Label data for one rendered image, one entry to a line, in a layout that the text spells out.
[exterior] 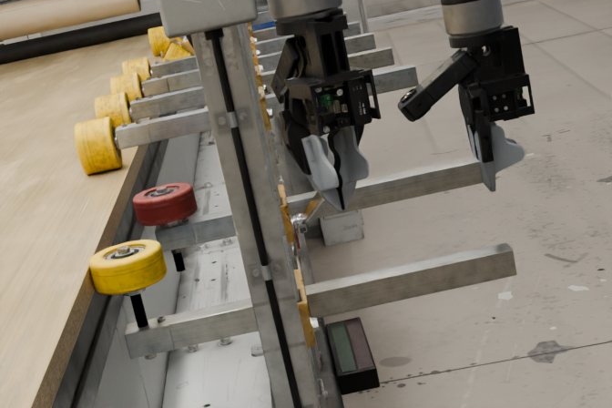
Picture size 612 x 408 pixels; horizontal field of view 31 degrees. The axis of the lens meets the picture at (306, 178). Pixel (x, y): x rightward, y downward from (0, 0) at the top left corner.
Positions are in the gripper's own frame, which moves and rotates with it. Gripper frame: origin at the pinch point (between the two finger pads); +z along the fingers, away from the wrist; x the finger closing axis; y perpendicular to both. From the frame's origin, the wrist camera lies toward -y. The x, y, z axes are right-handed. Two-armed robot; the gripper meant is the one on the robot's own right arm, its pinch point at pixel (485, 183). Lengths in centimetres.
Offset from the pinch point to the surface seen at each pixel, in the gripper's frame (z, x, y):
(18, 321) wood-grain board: -8, -39, -54
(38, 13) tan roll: -24, 251, -97
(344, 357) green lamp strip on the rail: 12.3, -17.7, -23.5
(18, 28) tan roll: -20, 252, -106
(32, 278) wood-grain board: -8, -25, -55
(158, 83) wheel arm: -13, 73, -46
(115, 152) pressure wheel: -11, 22, -50
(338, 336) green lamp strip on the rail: 12.3, -10.9, -23.6
